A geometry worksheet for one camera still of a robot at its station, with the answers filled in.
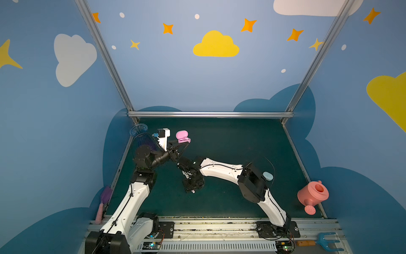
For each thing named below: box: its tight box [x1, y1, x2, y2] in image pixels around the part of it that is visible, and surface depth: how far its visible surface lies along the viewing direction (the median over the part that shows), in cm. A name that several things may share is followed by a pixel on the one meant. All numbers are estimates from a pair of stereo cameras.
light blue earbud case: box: [262, 171, 274, 181], surface depth 92 cm
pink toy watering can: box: [297, 179, 330, 216], surface depth 77 cm
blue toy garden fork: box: [315, 232, 345, 252], surface depth 73 cm
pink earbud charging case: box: [175, 130, 192, 144], surface depth 72 cm
